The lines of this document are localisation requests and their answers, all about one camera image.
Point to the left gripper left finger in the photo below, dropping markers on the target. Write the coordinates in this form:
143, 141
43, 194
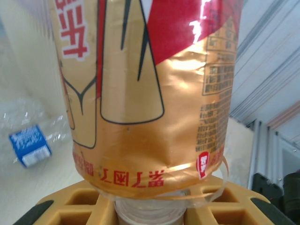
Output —
86, 206

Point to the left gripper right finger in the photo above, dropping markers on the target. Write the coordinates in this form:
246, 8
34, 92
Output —
222, 206

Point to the red gold label bottle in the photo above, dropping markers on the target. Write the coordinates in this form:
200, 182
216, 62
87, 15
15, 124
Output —
140, 93

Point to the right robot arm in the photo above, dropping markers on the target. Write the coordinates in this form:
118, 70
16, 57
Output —
269, 192

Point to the small clear bottle blue label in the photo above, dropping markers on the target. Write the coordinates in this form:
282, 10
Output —
30, 145

